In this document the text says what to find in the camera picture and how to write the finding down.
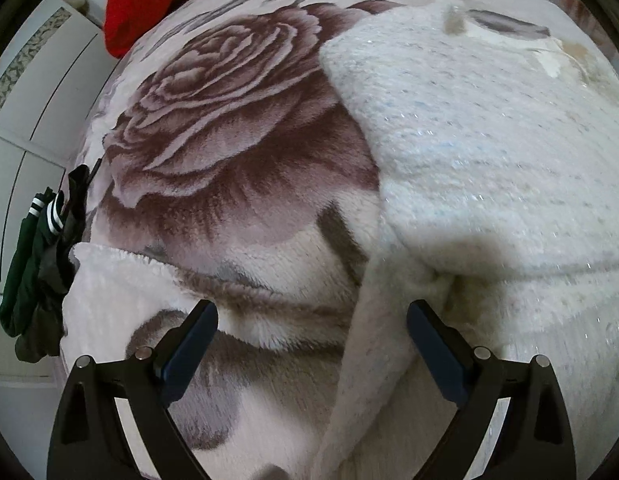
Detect black garment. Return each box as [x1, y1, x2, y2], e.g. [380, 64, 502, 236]
[14, 165, 97, 363]

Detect floral plush blanket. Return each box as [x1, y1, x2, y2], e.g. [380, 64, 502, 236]
[59, 0, 619, 480]

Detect white sliding wardrobe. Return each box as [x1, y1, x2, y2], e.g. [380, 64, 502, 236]
[0, 0, 120, 386]

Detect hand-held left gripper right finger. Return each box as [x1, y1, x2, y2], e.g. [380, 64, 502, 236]
[407, 299, 577, 480]

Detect white knit jacket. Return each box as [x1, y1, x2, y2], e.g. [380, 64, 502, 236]
[309, 0, 619, 480]

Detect green striped pants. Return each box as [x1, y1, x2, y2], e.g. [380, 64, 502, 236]
[0, 187, 70, 341]

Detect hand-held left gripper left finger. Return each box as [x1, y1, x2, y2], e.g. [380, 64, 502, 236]
[46, 299, 220, 480]

